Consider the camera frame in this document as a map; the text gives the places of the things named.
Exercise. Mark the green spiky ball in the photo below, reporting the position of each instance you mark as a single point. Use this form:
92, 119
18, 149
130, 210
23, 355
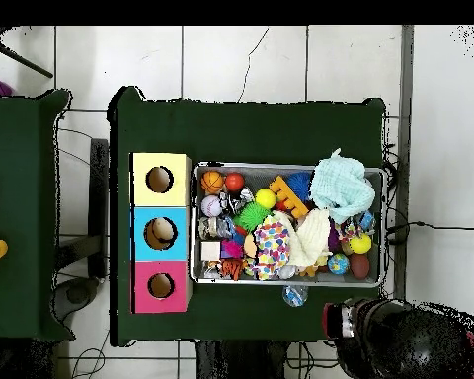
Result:
251, 216

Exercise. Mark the black floor stand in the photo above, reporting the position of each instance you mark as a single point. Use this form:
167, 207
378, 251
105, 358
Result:
98, 205

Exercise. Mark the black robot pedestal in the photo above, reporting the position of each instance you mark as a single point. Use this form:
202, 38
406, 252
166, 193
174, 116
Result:
237, 363

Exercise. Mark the polka dot paper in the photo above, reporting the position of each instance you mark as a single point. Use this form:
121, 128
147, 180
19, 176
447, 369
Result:
271, 248

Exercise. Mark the side table green cloth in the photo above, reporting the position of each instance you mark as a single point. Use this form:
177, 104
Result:
19, 177

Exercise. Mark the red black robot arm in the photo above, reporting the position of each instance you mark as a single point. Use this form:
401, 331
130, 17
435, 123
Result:
410, 343

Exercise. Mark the white baseball toy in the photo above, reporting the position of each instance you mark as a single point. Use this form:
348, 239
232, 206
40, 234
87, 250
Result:
211, 206

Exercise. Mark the yellow smiley ball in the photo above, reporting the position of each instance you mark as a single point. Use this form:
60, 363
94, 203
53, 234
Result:
265, 198

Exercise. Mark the blue spiky ball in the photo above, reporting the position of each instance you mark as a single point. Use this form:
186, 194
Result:
299, 184

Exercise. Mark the red orange ball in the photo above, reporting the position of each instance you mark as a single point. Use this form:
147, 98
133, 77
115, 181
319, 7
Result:
234, 181

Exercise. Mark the cream waffle cloth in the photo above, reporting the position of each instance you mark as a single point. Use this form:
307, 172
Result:
310, 237

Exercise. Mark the dark green table cloth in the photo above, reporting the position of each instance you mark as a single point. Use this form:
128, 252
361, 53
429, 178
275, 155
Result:
181, 126

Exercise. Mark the mint green cloth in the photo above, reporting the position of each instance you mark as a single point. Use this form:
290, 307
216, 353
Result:
339, 189

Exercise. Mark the clear mesh bin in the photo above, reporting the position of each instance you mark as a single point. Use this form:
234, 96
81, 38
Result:
229, 281

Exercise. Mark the orange toy brick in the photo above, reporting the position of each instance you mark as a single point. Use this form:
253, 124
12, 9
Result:
288, 197

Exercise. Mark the black tripod leg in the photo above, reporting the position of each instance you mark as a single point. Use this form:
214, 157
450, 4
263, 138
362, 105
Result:
23, 60

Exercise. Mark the orange basketball toy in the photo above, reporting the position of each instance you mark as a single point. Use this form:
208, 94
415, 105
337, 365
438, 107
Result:
212, 181

